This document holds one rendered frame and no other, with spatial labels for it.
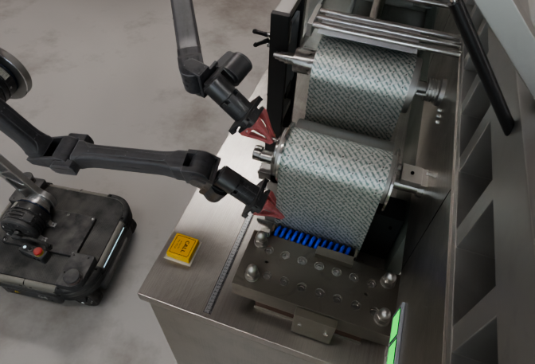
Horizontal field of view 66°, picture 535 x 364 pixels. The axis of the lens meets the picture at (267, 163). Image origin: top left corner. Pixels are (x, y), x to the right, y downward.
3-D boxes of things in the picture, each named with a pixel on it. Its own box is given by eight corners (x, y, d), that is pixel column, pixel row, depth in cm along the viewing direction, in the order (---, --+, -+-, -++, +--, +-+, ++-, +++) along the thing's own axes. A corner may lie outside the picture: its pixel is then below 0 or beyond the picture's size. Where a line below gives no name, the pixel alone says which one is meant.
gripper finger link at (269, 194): (271, 235, 108) (242, 216, 106) (279, 213, 112) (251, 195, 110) (285, 226, 102) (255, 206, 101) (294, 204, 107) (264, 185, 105)
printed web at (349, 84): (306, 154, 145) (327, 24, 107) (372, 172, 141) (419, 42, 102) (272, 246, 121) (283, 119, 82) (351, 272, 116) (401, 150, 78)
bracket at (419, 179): (400, 166, 93) (404, 161, 92) (427, 174, 92) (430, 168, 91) (398, 183, 90) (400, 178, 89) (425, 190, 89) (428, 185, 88)
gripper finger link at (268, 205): (274, 228, 109) (245, 210, 107) (282, 208, 113) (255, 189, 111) (287, 220, 104) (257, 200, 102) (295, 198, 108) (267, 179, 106)
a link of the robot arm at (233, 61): (186, 90, 101) (179, 66, 93) (214, 60, 105) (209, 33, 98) (227, 111, 97) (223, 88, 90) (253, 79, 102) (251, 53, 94)
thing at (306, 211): (275, 223, 112) (278, 182, 98) (359, 249, 108) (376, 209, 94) (274, 225, 112) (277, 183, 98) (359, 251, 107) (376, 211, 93)
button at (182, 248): (177, 236, 122) (177, 232, 120) (199, 243, 121) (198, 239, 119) (166, 256, 118) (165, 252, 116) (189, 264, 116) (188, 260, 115)
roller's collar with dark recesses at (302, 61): (297, 62, 113) (299, 42, 108) (318, 67, 112) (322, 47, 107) (290, 76, 109) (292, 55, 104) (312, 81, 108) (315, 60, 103)
